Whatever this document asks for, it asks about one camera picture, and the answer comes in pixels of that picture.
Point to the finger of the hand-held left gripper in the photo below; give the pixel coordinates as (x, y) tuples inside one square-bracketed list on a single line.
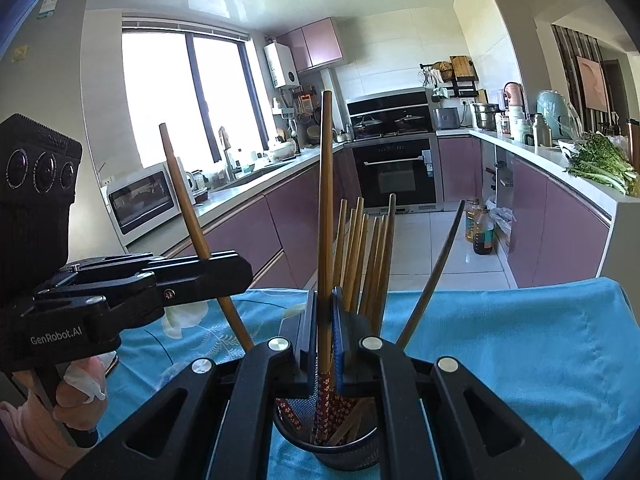
[(210, 275), (100, 272)]

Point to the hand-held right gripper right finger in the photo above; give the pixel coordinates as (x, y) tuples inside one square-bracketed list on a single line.
[(339, 350)]

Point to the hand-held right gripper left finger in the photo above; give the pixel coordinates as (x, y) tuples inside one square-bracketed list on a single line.
[(311, 350)]

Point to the wooden chopstick floral end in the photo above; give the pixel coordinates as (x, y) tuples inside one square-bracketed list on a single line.
[(181, 187), (326, 185)]

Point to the bunch of wooden chopsticks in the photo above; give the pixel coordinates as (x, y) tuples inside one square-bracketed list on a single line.
[(372, 260)]

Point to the black mesh utensil holder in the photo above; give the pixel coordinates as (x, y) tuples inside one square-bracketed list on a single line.
[(325, 460)]

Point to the dark brown chopstick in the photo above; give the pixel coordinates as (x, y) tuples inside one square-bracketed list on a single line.
[(440, 260)]

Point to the person's left hand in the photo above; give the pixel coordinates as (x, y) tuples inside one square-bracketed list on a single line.
[(82, 400)]

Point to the white microwave oven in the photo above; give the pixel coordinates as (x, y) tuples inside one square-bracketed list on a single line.
[(142, 200)]

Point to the pink kitchen base cabinet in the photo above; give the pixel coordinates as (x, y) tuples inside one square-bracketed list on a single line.
[(540, 220), (280, 220)]

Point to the steel sink faucet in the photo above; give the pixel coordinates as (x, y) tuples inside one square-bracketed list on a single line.
[(227, 152)]

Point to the grey refrigerator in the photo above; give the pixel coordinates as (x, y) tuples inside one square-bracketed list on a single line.
[(75, 85)]

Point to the white lidded pot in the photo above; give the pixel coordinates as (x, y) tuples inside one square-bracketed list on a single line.
[(281, 151)]

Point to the blue floral tablecloth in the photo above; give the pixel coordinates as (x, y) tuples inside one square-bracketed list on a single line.
[(500, 360)]

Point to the kitchen window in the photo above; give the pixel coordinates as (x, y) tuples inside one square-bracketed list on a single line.
[(190, 95)]

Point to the yellow cooking oil bottle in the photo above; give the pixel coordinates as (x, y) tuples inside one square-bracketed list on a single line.
[(471, 222)]

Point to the dark sauce bottle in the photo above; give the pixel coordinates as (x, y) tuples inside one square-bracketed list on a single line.
[(484, 235)]

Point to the black integrated stove oven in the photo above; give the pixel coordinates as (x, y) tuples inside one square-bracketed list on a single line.
[(395, 170)]

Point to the clear plastic bag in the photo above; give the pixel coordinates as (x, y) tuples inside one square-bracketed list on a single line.
[(502, 220)]

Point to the black pot glass lid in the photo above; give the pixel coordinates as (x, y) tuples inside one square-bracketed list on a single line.
[(367, 125), (409, 122)]

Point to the white gas water heater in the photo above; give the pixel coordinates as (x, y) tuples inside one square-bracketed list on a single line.
[(281, 66)]

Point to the stainless steel steamer pot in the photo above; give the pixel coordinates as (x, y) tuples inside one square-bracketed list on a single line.
[(486, 116)]

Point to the stainless steel thermos bottle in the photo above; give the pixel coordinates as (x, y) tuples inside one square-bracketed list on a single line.
[(541, 131)]

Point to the wooden cutting board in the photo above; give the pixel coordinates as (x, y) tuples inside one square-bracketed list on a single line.
[(461, 66)]

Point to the pink electric kettle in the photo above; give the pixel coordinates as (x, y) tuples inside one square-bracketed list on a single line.
[(514, 94)]

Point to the mint green air fryer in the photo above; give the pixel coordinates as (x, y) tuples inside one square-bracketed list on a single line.
[(557, 112)]

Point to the bunch of green vegetables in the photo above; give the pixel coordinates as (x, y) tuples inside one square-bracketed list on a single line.
[(605, 162)]

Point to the dark tumbler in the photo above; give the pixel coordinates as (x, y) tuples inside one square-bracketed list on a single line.
[(633, 142)]

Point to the pink wall cabinet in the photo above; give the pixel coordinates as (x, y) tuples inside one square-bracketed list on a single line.
[(312, 45)]

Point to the black wall rack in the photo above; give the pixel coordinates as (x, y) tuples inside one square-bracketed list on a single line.
[(462, 87)]

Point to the pink wall picture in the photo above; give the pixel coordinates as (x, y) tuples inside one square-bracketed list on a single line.
[(592, 84)]

